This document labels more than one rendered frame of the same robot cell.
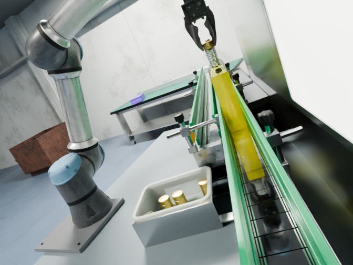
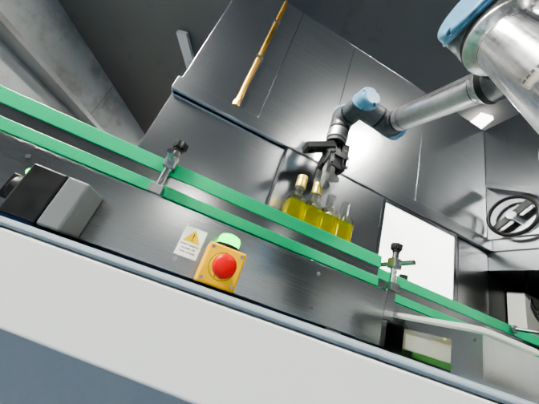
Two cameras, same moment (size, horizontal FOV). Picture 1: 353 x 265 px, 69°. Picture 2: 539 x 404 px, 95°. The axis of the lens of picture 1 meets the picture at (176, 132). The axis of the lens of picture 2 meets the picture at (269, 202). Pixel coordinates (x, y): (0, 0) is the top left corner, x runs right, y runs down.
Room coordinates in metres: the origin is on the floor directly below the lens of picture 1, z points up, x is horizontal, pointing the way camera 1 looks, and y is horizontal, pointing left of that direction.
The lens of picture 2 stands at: (1.33, 0.36, 0.75)
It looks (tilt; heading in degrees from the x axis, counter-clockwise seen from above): 22 degrees up; 243
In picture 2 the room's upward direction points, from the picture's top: 19 degrees clockwise
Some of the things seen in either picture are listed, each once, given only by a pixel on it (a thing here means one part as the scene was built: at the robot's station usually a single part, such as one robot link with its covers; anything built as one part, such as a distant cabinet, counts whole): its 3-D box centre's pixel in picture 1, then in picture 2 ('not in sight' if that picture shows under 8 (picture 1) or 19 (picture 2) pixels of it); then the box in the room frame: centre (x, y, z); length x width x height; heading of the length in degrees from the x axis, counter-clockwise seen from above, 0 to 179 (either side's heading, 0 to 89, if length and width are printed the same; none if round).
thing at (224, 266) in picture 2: not in sight; (223, 266); (1.17, -0.04, 0.79); 0.04 x 0.03 x 0.04; 166
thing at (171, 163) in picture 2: (190, 95); (168, 163); (1.32, -0.15, 0.94); 0.07 x 0.04 x 0.13; 76
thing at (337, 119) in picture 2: not in sight; (342, 120); (0.87, -0.21, 1.45); 0.09 x 0.08 x 0.11; 79
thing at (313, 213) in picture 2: not in sight; (305, 232); (0.89, -0.22, 0.99); 0.06 x 0.06 x 0.21; 76
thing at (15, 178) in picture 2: not in sight; (18, 188); (1.49, -0.17, 0.79); 0.04 x 0.03 x 0.04; 76
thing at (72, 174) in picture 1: (71, 175); not in sight; (0.88, 0.40, 0.93); 0.13 x 0.12 x 0.14; 169
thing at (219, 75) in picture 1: (227, 97); (337, 246); (0.78, -0.19, 0.99); 0.06 x 0.06 x 0.21; 75
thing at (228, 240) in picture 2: not in sight; (228, 242); (1.16, -0.09, 0.84); 0.04 x 0.04 x 0.03
